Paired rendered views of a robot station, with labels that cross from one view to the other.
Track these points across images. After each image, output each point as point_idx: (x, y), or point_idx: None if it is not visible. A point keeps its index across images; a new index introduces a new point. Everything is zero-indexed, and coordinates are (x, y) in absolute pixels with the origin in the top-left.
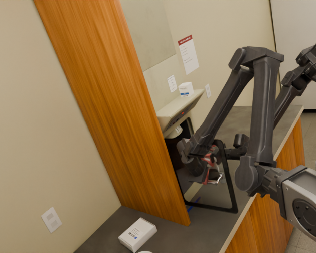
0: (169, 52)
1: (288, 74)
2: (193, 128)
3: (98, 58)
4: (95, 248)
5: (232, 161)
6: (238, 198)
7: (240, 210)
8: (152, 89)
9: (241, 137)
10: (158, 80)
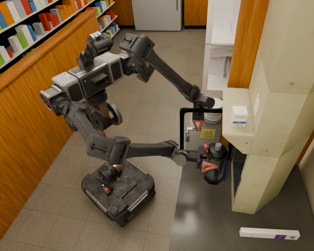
0: (268, 77)
1: (120, 139)
2: (243, 167)
3: None
4: None
5: (216, 244)
6: (189, 183)
7: (184, 172)
8: (254, 76)
9: (178, 154)
10: (257, 79)
